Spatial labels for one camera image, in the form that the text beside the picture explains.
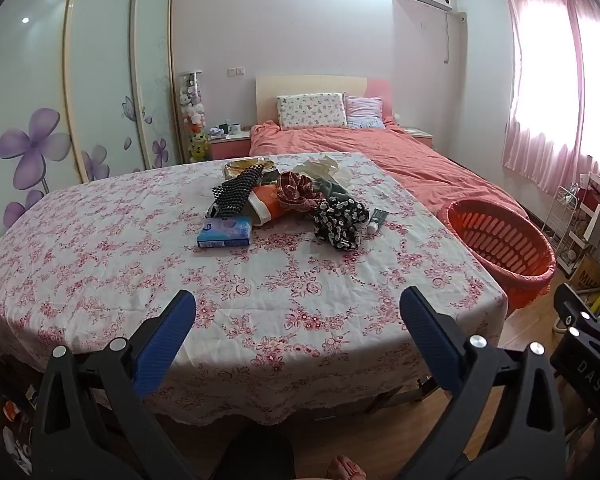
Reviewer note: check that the coral bed duvet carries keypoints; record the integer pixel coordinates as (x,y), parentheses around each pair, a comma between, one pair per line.
(380,150)

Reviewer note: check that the beige pink headboard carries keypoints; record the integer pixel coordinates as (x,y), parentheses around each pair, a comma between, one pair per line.
(310,84)

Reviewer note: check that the floral pillow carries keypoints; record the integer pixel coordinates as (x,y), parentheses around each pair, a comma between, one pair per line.
(312,110)

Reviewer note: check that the wall switch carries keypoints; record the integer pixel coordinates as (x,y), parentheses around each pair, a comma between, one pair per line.
(236,71)

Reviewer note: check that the yellow snack tray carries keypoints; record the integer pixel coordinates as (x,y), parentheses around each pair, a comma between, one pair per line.
(247,165)

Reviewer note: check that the white shelf cart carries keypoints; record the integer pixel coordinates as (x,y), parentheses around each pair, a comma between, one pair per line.
(597,210)

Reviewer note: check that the pink striped pillow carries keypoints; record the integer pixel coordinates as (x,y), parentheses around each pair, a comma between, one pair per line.
(364,109)

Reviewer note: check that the orange plastic basket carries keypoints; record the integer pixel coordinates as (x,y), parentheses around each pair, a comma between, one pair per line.
(510,265)

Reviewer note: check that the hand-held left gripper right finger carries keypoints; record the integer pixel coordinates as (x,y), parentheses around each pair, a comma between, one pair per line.
(430,340)

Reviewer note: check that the plush toy display tube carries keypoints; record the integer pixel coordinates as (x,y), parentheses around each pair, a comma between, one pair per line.
(194,115)

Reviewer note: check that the brown paper bag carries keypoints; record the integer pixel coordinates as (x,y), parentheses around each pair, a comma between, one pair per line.
(590,275)

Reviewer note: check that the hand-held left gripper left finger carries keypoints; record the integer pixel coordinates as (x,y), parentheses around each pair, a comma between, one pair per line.
(165,340)

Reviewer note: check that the flower print sliding wardrobe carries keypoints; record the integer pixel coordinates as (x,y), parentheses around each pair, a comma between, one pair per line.
(95,85)

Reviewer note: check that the orange white bottle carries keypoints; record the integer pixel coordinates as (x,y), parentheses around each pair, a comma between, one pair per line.
(266,204)

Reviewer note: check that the blue tissue packet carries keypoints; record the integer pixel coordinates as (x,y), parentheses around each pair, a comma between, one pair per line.
(225,232)

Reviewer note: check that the green tube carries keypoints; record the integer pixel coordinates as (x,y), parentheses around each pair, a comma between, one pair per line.
(377,220)

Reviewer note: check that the wooden table frame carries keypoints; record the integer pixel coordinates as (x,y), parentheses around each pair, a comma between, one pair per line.
(397,395)

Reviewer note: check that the pink curtain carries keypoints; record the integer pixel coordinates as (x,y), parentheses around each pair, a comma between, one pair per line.
(540,120)

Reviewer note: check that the air conditioner pipe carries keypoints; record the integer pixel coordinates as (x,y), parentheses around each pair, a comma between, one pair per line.
(447,35)

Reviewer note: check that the red plaid scrunchie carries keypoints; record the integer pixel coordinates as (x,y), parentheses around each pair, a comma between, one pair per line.
(295,192)

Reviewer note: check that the person's foot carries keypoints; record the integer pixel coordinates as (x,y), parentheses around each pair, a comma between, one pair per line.
(347,467)

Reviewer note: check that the person's leg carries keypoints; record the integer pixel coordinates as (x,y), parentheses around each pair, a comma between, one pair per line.
(257,455)

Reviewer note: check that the black floral scrunchie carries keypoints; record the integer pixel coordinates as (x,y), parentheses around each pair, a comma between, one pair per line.
(340,222)

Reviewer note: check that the white green sock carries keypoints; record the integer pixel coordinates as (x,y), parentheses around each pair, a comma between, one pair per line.
(332,188)

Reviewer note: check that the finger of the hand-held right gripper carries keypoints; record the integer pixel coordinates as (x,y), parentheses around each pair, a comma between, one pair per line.
(587,320)

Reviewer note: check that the pink floral tablecloth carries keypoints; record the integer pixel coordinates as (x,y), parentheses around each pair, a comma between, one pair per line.
(130,260)

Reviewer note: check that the black white dotted cloth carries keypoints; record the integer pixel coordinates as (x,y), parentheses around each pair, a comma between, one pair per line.
(235,192)

